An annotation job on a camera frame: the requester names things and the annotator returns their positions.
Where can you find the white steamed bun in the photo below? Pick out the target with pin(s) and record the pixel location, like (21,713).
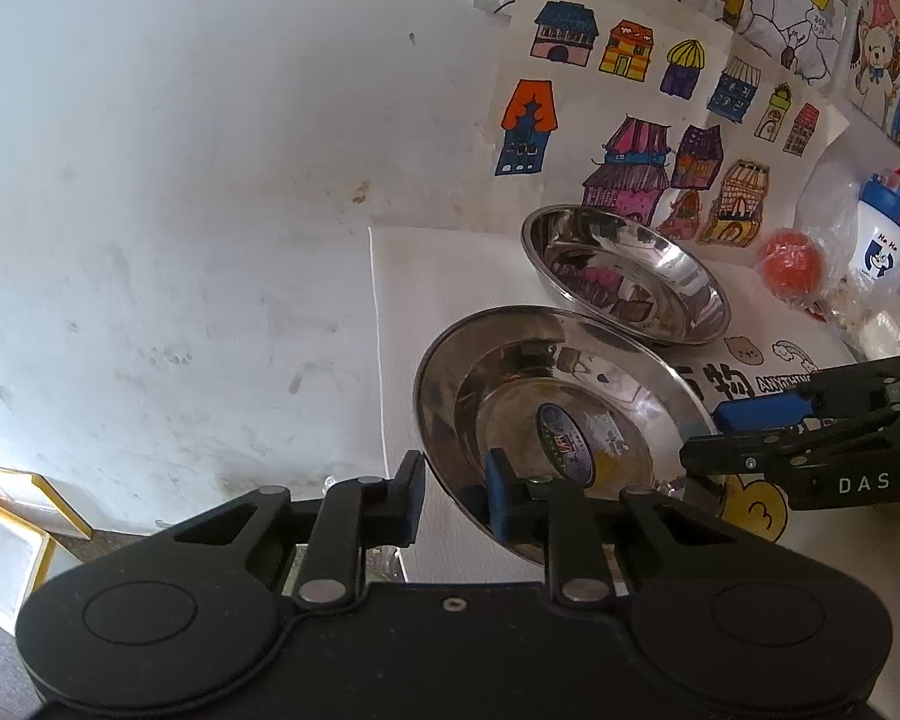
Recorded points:
(885,334)

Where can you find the colourful houses drawing paper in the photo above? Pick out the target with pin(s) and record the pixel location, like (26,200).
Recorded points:
(570,112)

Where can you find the white bottle with blue lid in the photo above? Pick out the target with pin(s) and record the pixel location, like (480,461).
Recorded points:
(881,240)

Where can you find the yellow-edged white board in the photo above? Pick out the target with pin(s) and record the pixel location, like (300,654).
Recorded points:
(30,499)
(0,562)

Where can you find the large steel plate with sticker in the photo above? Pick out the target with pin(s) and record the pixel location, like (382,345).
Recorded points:
(495,382)

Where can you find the white printed tablecloth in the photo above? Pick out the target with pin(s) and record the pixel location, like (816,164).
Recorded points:
(435,277)

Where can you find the red tomato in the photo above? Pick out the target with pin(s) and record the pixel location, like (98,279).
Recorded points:
(789,266)

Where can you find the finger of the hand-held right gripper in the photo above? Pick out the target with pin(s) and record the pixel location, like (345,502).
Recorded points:
(757,414)
(727,456)

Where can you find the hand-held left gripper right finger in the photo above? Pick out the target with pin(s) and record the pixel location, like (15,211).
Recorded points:
(499,499)

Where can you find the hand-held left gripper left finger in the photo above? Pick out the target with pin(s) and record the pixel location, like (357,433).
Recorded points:
(409,499)

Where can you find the clear plastic bag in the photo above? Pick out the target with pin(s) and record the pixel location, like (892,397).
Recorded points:
(832,195)

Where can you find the small steel plate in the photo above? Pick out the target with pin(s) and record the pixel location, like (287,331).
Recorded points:
(630,270)

